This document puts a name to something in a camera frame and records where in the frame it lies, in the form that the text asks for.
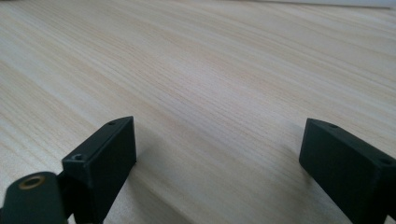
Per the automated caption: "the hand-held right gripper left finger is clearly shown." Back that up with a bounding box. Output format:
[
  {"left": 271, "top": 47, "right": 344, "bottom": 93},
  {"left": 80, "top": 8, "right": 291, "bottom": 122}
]
[{"left": 61, "top": 116, "right": 137, "bottom": 224}]

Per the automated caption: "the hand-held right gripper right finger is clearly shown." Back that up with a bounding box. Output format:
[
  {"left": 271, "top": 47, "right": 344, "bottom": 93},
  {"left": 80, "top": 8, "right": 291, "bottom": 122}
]
[{"left": 298, "top": 118, "right": 396, "bottom": 224}]

